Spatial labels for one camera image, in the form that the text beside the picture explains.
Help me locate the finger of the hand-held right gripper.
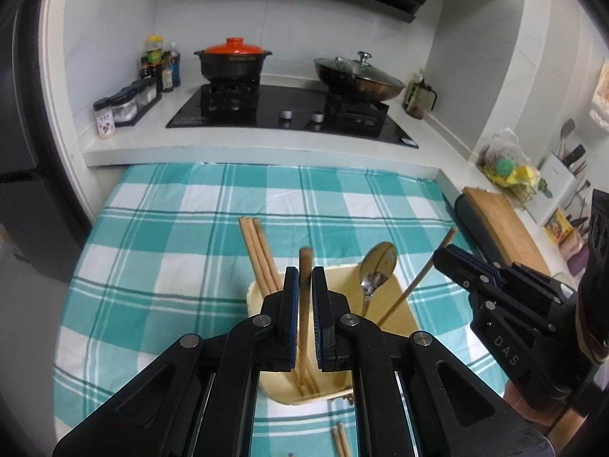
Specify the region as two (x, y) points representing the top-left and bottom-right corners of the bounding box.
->
(433, 251), (560, 340)
(440, 245), (577, 304)

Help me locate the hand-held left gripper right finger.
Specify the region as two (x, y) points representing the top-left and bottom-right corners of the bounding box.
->
(311, 268), (556, 457)

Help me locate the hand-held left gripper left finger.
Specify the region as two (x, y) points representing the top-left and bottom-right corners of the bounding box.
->
(52, 268), (300, 457)

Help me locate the cream utensil holder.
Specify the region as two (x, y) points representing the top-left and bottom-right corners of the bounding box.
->
(246, 262), (418, 406)

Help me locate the metal spoon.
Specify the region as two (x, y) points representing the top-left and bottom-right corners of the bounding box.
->
(359, 241), (398, 318)

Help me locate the person's right hand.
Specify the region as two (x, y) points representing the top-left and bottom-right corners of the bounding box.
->
(577, 271), (609, 368)

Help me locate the black rolled mat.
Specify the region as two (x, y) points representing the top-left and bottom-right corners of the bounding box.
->
(453, 194), (500, 267)

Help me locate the wooden cutting board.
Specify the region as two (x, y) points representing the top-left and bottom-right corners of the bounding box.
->
(462, 187), (553, 277)

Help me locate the plastic bag with yellow contents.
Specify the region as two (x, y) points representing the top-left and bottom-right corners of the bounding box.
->
(478, 128), (548, 196)

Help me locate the white knife block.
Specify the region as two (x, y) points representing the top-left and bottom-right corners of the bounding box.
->
(535, 152), (584, 224)

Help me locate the teal checked tablecloth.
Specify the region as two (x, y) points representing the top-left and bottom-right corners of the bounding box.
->
(52, 162), (510, 457)

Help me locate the grey spatula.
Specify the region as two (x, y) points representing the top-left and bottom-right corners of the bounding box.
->
(559, 119), (577, 158)

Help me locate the green glass pitcher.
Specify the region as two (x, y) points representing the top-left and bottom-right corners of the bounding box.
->
(404, 72), (437, 120)

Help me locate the dark wok with lid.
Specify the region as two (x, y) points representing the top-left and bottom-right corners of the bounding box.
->
(313, 51), (406, 104)

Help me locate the black gas stove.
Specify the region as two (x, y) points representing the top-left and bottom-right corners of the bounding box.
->
(166, 83), (419, 149)

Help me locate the black clay pot red lid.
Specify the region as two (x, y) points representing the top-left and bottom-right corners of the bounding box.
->
(193, 37), (272, 82)

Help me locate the spice jar rack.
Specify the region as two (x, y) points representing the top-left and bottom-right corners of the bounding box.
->
(108, 78), (163, 128)

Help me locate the white spice bottle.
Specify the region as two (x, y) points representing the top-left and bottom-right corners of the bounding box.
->
(92, 97), (117, 140)

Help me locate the dark grey refrigerator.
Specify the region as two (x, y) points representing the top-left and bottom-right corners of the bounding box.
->
(0, 10), (93, 284)

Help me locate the green label sauce bottle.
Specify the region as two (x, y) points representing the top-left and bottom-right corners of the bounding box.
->
(145, 35), (165, 80)

